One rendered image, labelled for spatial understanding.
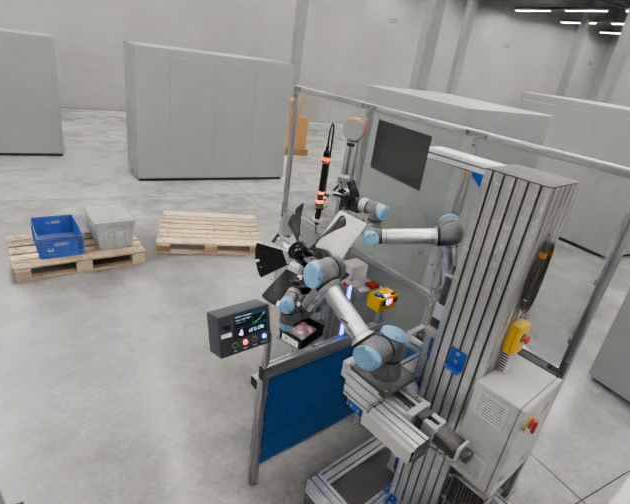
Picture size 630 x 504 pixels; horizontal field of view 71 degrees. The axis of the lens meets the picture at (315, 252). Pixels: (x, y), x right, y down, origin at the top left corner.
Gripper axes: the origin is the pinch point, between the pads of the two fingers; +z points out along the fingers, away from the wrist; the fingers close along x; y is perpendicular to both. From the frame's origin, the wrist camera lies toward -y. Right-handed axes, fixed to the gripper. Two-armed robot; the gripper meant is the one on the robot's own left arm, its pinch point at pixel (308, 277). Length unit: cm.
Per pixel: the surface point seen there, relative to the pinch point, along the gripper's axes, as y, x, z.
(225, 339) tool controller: 19, 1, -68
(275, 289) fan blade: 22.2, 15.3, 8.3
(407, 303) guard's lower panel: -56, 41, 62
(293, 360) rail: -0.9, 34.7, -29.9
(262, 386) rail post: 11, 43, -45
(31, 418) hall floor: 165, 101, -49
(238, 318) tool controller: 15, -7, -61
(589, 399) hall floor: -213, 141, 127
